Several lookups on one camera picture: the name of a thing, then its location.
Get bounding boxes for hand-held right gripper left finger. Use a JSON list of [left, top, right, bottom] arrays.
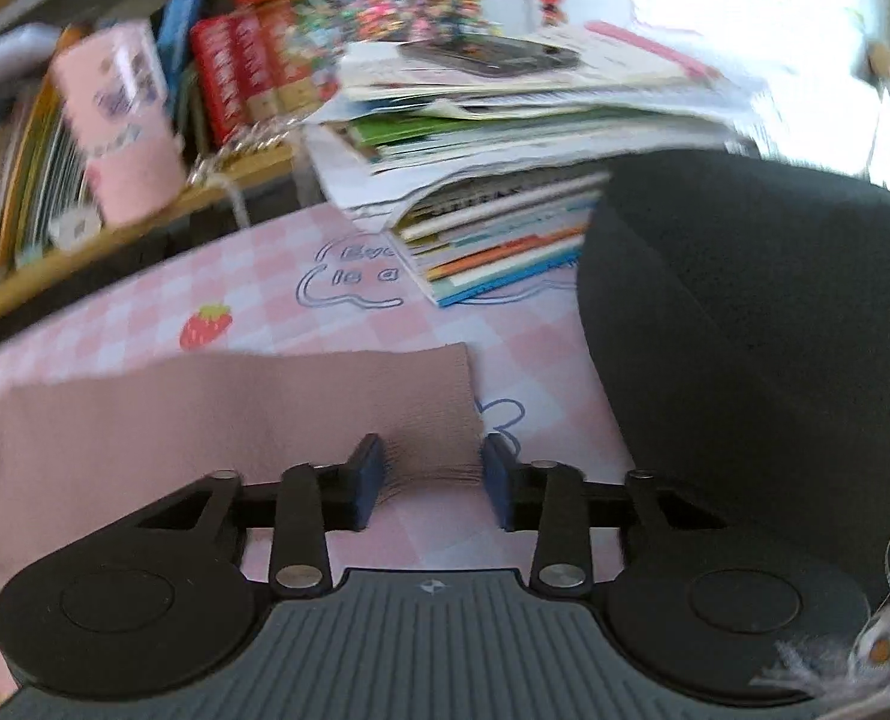
[[126, 433, 386, 597]]

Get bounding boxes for stack of books and papers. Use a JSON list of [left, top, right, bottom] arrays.
[[302, 19, 761, 308]]

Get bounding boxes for grey furry toy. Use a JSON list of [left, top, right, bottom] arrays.
[[752, 514, 890, 706]]

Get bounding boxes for brown and purple sweater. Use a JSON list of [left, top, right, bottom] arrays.
[[0, 341, 485, 706]]

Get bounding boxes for colourful bead decoration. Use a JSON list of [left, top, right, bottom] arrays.
[[287, 0, 483, 46]]

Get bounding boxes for wooden bookshelf with white frame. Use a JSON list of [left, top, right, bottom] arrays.
[[0, 0, 318, 338]]

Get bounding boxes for pale lavender flat tablet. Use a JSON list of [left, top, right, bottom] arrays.
[[0, 22, 64, 91]]

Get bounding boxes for pink checked cartoon mat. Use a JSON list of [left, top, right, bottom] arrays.
[[0, 202, 641, 720]]

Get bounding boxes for dark cloth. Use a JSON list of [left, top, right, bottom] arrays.
[[576, 150, 890, 601]]

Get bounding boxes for row of colourful books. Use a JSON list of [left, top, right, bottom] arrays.
[[0, 0, 214, 271]]

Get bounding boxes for pink tumbler with stickers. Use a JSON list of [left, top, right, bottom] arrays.
[[47, 19, 187, 230]]

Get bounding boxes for red boxes on shelf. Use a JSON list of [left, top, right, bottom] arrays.
[[190, 0, 341, 147]]

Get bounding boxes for pearl bead string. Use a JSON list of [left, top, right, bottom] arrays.
[[186, 131, 300, 188]]

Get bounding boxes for white charger block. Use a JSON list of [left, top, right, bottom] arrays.
[[47, 206, 105, 248]]

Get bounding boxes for black smartphone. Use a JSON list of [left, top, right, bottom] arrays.
[[400, 34, 585, 80]]

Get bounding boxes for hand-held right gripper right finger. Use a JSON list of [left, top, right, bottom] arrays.
[[482, 433, 723, 599]]

